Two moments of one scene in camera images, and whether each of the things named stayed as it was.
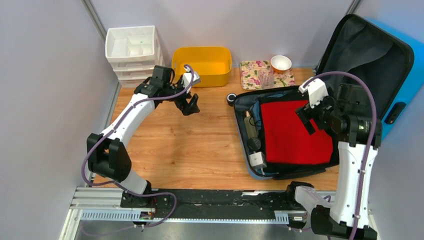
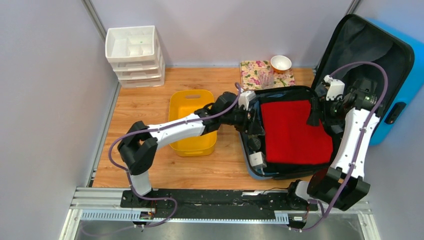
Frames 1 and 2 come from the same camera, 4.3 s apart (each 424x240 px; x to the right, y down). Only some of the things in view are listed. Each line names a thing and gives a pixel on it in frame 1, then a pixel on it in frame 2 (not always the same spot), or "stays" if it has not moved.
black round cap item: x=254 y=144 stays
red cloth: x=287 y=138 stays
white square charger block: x=258 y=160 stays
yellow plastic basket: x=213 y=64 to x=184 y=102
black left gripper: x=191 y=108 to x=255 y=127
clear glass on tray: x=266 y=78 stays
